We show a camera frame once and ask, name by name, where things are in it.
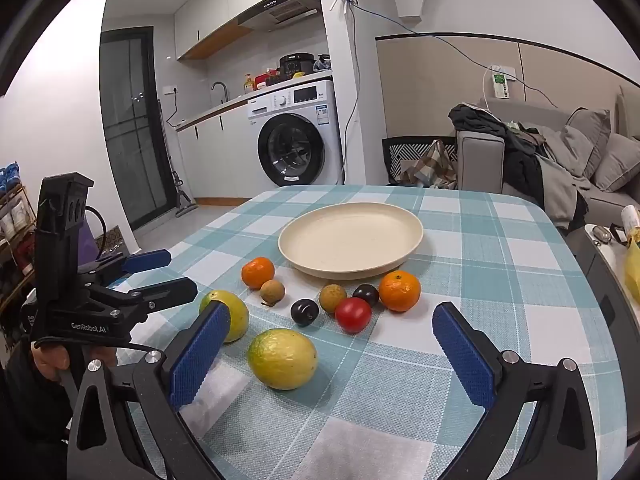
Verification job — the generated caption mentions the teal checked tablecloth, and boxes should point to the teal checked tablecloth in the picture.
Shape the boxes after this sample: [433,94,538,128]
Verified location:
[127,185,632,480]

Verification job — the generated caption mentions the yellow plastic bag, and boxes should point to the yellow plastic bag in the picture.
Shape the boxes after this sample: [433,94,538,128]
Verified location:
[622,237,640,306]

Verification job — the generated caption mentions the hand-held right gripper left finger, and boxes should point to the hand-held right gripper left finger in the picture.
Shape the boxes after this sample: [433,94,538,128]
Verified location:
[65,301,232,480]

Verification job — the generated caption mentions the grey garment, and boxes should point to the grey garment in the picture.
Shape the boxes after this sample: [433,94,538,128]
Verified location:
[537,125,593,231]

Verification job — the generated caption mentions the cream round plate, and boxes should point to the cream round plate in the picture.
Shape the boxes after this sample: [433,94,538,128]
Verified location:
[278,203,425,279]

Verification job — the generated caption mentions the dark glass door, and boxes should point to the dark glass door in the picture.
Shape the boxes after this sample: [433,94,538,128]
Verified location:
[100,26,171,231]

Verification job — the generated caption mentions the steel range hood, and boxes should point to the steel range hood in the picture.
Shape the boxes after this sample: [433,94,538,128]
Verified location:
[237,0,323,31]

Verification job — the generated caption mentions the wooden storage shelf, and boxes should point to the wooden storage shelf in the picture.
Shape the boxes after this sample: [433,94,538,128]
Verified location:
[0,162,38,311]

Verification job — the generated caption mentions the grey sofa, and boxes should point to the grey sofa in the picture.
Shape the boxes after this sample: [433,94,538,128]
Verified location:
[456,85,640,241]

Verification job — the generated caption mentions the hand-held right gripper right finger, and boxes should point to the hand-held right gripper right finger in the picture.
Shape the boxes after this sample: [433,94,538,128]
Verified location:
[431,301,598,480]

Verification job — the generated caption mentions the grey sofa cushion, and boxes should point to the grey sofa cushion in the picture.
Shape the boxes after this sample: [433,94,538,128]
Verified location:
[592,132,640,193]
[560,107,612,178]

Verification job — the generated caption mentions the floor mop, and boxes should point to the floor mop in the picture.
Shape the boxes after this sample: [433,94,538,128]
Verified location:
[157,100,198,218]

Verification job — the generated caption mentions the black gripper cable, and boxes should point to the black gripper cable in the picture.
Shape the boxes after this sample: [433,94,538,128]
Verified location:
[84,205,109,257]

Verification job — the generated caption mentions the white washing machine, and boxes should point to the white washing machine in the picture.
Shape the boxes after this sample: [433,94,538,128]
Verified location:
[246,79,344,187]

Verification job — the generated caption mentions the dark jacket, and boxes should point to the dark jacket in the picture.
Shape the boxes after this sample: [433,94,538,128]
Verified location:
[448,103,546,201]

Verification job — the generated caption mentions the purple bag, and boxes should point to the purple bag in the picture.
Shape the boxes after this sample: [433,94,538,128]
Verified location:
[75,207,102,266]

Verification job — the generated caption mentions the white upper kitchen cabinets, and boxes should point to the white upper kitchen cabinets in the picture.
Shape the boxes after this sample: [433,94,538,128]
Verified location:
[174,0,271,61]

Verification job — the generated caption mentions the brown longan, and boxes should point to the brown longan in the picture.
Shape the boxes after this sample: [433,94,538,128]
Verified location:
[319,283,348,313]
[260,280,286,306]

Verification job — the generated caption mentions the yellow-green passion fruit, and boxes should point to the yellow-green passion fruit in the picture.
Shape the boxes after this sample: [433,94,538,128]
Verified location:
[199,290,250,344]
[247,328,319,391]

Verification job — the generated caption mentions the white kitchen counter cabinet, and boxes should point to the white kitchen counter cabinet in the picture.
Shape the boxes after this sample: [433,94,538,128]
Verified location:
[176,97,261,200]

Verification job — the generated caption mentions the dark purple plum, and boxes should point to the dark purple plum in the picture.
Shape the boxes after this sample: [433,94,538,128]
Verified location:
[352,283,380,308]
[290,298,320,328]

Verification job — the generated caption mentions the white side table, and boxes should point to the white side table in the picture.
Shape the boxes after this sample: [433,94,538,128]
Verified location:
[584,224,640,361]

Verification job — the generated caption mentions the white green wall device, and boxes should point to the white green wall device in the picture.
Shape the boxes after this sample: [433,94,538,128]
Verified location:
[487,65,516,100]

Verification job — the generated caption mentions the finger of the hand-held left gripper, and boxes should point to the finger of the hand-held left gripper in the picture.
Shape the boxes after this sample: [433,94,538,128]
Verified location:
[90,276,199,318]
[77,248,173,287]

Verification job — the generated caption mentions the black rice cooker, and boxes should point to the black rice cooker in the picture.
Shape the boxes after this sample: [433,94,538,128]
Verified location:
[278,53,315,81]

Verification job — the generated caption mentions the black chair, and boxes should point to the black chair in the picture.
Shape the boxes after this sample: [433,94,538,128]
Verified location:
[382,136,458,186]

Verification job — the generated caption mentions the person's left forearm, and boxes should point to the person's left forearm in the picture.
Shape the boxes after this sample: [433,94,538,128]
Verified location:
[0,335,76,443]

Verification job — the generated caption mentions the plaid cloth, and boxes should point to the plaid cloth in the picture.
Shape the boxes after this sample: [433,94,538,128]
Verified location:
[397,139,458,190]

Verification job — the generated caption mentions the person's left hand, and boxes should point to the person's left hand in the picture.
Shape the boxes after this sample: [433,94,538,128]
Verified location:
[31,345,118,382]

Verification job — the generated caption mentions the red tomato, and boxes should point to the red tomato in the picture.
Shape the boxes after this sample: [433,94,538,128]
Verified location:
[334,297,373,334]

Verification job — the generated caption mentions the orange mandarin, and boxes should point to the orange mandarin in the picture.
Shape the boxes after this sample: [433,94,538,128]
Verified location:
[241,256,276,290]
[378,270,422,313]

